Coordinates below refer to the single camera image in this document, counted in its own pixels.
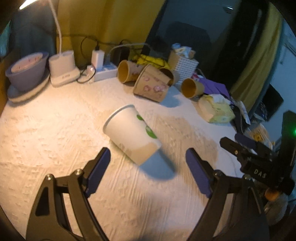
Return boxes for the white paper cup green dots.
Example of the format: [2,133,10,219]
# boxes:
[103,104,162,165]

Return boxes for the brown paper cup rightmost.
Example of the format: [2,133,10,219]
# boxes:
[181,78,205,98]

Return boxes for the brown paper cup behind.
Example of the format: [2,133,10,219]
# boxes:
[159,68,180,86]

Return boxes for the brown paper cup pink pattern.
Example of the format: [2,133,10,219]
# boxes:
[133,64,171,102]

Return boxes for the brown paper cup leftmost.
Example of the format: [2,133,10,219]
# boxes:
[117,60,144,83]

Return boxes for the yellow tissue pack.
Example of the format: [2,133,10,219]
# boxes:
[197,94,235,123]

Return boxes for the yellow curtain right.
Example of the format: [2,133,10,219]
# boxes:
[230,3,282,111]

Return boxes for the yellow curtain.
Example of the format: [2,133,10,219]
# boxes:
[230,3,282,111]
[57,0,164,66]

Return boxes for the purple cloth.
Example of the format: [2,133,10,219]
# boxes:
[198,78,230,99]

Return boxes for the white textured table cloth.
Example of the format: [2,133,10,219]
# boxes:
[1,78,241,240]

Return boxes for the white woven basket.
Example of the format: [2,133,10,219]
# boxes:
[168,51,199,84]

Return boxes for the pale round plate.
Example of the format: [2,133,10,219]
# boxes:
[7,68,50,103]

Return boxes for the yellow plastic bag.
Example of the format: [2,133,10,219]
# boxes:
[133,54,171,70]

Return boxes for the purple bowl with lid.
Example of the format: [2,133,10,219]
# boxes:
[5,51,49,92]

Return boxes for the white desk lamp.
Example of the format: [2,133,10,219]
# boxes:
[16,1,80,88]

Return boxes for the white power strip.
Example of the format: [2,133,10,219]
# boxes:
[86,63,117,82]

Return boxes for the white charger plug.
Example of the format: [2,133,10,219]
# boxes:
[91,50,105,70]

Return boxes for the yellow curtain left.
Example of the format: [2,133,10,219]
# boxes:
[57,0,164,66]

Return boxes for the black power cable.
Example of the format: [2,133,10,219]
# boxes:
[76,36,130,84]

